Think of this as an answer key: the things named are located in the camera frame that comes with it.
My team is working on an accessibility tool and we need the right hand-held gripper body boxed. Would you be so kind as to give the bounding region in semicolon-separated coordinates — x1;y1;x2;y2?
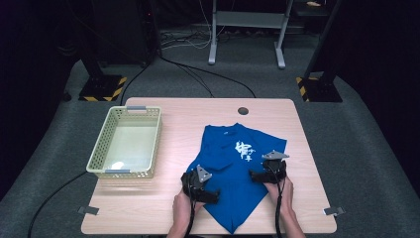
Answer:
261;150;291;184

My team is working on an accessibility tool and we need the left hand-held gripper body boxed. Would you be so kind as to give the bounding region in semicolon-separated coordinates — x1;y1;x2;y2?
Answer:
180;164;213;201

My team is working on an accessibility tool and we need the blue shirt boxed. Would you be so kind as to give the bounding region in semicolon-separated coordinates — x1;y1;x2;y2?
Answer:
185;122;288;235

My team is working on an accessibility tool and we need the person's left hand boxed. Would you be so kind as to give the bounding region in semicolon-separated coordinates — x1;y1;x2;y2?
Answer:
171;189;206;230

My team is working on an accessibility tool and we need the person's right hand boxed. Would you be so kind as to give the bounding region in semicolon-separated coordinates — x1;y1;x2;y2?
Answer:
262;176;295;216

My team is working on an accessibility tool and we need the grey tape piece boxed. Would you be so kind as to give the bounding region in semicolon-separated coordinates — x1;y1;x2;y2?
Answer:
323;205;347;217
77;205;100;216

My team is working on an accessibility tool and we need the cream perforated plastic basket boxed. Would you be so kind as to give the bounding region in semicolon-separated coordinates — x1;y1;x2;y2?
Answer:
85;105;163;180

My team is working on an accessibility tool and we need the black stand with striped base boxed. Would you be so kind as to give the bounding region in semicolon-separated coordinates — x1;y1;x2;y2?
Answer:
77;49;128;103
295;0;345;103

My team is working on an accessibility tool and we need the black cabinet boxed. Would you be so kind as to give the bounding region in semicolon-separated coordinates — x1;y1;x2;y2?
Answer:
90;0;162;67

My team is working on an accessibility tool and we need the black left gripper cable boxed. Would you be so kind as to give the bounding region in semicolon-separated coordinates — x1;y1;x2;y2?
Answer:
183;184;198;238

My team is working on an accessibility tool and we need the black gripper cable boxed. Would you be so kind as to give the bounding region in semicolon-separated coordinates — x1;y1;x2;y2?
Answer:
266;163;287;238
183;184;198;238

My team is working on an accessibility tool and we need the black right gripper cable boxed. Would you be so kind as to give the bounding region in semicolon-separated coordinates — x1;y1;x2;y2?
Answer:
266;163;287;238

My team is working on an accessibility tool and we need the long black floor cable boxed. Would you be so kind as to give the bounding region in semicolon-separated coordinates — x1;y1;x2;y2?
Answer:
159;55;258;99

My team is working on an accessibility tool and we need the curved black floor cable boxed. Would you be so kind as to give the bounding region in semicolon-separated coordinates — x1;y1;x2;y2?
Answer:
119;63;151;107

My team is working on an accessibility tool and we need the thick black floor cable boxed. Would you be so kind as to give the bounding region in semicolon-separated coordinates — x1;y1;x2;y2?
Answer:
27;171;89;238

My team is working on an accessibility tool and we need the bundle of white cables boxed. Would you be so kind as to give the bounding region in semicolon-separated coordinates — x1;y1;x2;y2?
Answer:
160;0;229;52

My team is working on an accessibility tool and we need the grey metal desk frame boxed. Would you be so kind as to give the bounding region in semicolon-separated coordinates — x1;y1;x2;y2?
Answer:
207;0;295;70

